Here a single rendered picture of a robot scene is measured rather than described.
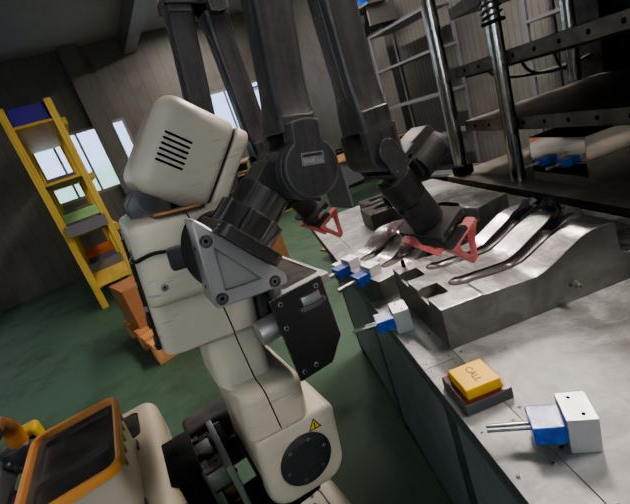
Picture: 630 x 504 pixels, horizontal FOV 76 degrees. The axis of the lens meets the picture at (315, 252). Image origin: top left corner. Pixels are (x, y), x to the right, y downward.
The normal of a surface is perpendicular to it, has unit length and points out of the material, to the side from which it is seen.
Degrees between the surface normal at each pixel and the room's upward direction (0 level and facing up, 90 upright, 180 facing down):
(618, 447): 0
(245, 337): 90
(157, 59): 90
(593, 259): 90
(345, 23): 90
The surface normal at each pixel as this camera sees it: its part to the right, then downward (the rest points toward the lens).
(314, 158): 0.47, 0.13
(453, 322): 0.17, 0.26
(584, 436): -0.22, 0.38
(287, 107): 0.37, -0.07
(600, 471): -0.31, -0.90
